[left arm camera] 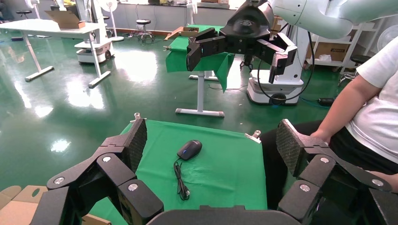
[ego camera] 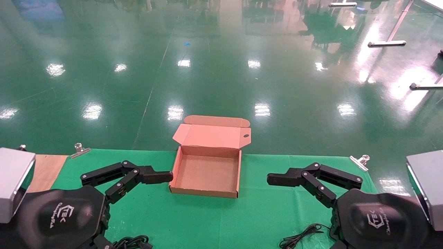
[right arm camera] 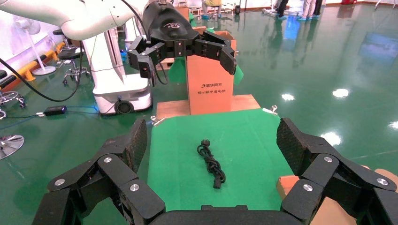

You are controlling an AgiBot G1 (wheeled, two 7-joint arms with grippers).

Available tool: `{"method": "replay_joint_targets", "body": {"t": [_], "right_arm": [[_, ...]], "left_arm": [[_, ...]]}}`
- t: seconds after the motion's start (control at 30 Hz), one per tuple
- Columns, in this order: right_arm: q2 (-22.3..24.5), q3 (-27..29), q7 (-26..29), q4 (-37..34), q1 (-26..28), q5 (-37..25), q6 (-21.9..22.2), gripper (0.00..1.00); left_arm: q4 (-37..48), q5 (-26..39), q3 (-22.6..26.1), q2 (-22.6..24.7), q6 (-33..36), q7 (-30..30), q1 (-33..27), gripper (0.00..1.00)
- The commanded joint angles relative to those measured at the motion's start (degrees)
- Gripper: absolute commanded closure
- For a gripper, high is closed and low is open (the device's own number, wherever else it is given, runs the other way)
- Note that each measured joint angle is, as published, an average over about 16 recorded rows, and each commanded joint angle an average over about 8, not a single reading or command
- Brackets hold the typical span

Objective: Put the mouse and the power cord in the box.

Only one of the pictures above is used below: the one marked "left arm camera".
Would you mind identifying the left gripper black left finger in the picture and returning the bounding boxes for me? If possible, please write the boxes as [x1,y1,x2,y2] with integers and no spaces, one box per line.
[29,118,164,225]

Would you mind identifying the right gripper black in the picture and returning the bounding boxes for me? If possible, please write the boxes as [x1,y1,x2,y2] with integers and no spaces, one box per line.
[186,1,299,85]

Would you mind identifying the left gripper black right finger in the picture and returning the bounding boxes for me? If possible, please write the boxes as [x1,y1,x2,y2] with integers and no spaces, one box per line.
[276,119,398,225]

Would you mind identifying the black computer mouse with cord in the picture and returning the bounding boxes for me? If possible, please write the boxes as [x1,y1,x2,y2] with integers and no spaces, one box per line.
[173,140,203,202]

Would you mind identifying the person left forearm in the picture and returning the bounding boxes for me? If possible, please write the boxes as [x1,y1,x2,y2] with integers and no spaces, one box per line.
[368,170,398,193]

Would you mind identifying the person right forearm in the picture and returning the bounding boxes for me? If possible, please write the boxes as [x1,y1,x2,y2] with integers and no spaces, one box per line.
[312,74,378,140]

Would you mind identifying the flat cardboard box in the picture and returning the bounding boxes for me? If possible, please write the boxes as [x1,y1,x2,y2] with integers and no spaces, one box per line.
[164,26,199,41]

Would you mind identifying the open brown cardboard box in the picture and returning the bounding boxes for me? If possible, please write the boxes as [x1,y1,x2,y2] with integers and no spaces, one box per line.
[0,186,113,225]

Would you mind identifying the person right hand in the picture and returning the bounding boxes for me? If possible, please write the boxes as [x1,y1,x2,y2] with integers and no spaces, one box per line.
[310,130,331,145]

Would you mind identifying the background robot white base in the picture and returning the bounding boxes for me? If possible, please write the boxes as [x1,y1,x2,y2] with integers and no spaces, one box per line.
[74,0,114,64]
[246,24,312,105]

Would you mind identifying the metal binder clip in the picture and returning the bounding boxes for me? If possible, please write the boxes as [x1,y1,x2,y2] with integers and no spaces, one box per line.
[245,130,262,144]
[130,112,147,123]

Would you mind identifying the black power adapter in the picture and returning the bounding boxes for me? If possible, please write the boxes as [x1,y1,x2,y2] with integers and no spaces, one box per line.
[317,97,336,107]

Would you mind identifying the person in white shirt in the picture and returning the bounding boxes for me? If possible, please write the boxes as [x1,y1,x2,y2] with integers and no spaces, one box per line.
[260,36,398,210]

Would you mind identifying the grey back workbench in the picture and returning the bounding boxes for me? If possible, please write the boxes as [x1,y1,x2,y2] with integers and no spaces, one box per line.
[118,0,237,32]

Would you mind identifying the white storage shelf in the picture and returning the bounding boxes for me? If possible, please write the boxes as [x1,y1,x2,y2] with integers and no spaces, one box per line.
[306,22,374,75]

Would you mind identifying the brown carton with print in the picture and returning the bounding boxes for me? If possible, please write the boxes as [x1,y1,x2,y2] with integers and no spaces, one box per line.
[317,42,351,62]

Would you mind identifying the white standing fan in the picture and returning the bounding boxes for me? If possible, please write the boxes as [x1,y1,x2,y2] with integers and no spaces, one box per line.
[98,0,125,43]
[24,0,42,20]

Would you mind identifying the white fan head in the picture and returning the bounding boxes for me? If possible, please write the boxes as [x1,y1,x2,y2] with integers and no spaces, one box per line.
[377,24,398,52]

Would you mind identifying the white background table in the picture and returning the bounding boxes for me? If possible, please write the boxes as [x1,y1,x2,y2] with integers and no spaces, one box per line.
[0,18,112,89]

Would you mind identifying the open cardboard carton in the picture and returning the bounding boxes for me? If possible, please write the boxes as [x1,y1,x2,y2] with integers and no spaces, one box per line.
[44,10,86,30]

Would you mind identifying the white background table frame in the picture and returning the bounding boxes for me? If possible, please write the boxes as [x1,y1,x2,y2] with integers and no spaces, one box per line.
[175,70,225,118]

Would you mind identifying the right arm long black cable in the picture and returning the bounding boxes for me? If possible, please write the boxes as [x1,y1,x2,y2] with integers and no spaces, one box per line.
[257,31,315,102]

